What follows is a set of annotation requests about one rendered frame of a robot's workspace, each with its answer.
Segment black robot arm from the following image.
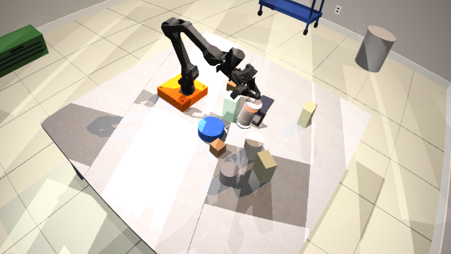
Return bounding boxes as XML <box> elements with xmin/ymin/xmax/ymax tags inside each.
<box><xmin>161</xmin><ymin>17</ymin><xmax>255</xmax><ymax>97</ymax></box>

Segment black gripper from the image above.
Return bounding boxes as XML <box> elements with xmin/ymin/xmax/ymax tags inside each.
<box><xmin>228</xmin><ymin>68</ymin><xmax>261</xmax><ymax>99</ymax></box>

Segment blue short cylinder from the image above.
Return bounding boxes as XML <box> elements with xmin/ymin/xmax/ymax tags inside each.
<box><xmin>197</xmin><ymin>116</ymin><xmax>224</xmax><ymax>143</ymax></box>

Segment grey cylinder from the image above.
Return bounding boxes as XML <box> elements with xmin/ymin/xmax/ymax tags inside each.
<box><xmin>219</xmin><ymin>162</ymin><xmax>239</xmax><ymax>186</ymax></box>

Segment pale yellow rectangular block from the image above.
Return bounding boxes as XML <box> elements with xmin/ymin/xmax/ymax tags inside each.
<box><xmin>297</xmin><ymin>100</ymin><xmax>317</xmax><ymax>128</ymax></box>
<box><xmin>252</xmin><ymin>150</ymin><xmax>277</xmax><ymax>184</ymax></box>

